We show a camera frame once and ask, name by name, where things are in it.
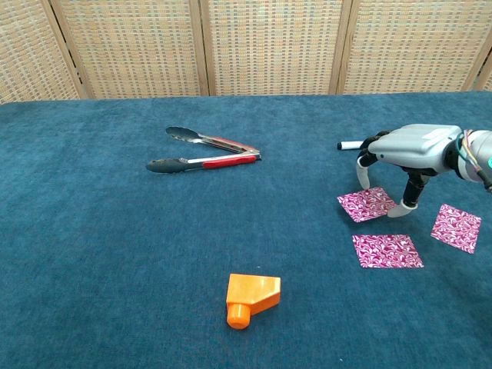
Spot metal tongs red handles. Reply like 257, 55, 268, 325
145, 126, 263, 174

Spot woven bamboo screen panel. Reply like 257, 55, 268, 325
190, 0, 353, 97
463, 49, 492, 92
0, 0, 90, 105
329, 0, 492, 95
40, 0, 211, 100

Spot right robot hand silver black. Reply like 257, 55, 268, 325
355, 123, 464, 219

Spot pink patterned card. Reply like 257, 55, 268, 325
351, 234, 424, 269
337, 186, 397, 224
430, 203, 483, 255

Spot teal carpet table cover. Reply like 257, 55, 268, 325
0, 91, 492, 369

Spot orange plastic block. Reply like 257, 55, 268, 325
225, 273, 282, 331

